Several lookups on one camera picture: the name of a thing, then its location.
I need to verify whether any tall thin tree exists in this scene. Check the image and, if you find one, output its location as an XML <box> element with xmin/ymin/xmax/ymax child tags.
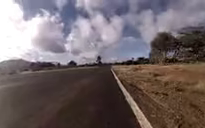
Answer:
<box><xmin>96</xmin><ymin>55</ymin><xmax>103</xmax><ymax>66</ymax></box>

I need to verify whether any round dark tree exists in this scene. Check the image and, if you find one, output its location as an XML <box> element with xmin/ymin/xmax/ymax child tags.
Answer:
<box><xmin>67</xmin><ymin>59</ymin><xmax>78</xmax><ymax>68</ymax></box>

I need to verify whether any white painted edge line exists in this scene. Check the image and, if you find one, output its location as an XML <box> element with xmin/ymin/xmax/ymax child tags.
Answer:
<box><xmin>110</xmin><ymin>67</ymin><xmax>154</xmax><ymax>128</ymax></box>

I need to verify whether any dark asphalt road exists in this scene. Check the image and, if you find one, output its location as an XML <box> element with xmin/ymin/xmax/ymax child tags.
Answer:
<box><xmin>0</xmin><ymin>65</ymin><xmax>143</xmax><ymax>128</ymax></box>

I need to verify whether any distant line of bushes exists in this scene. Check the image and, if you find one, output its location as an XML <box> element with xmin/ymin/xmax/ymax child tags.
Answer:
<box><xmin>28</xmin><ymin>61</ymin><xmax>101</xmax><ymax>71</ymax></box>

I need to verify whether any dry brown grass verge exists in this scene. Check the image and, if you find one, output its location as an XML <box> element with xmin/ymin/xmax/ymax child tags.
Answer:
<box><xmin>111</xmin><ymin>62</ymin><xmax>205</xmax><ymax>128</ymax></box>

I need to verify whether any group of dark trees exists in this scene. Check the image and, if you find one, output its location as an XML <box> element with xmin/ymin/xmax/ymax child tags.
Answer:
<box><xmin>149</xmin><ymin>26</ymin><xmax>205</xmax><ymax>65</ymax></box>

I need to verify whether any distant hill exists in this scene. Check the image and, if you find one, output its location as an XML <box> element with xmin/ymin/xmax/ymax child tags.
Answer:
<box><xmin>0</xmin><ymin>58</ymin><xmax>33</xmax><ymax>75</ymax></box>

